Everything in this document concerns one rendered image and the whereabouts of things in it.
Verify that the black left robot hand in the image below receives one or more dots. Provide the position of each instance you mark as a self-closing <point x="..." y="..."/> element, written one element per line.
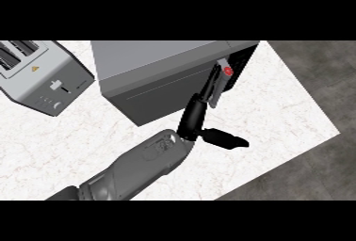
<point x="194" y="117"/>

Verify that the grey two-slot toaster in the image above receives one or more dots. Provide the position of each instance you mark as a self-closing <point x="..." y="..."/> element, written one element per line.
<point x="43" y="82"/>

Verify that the grey microwave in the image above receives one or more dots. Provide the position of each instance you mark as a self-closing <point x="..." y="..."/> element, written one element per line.
<point x="152" y="72"/>

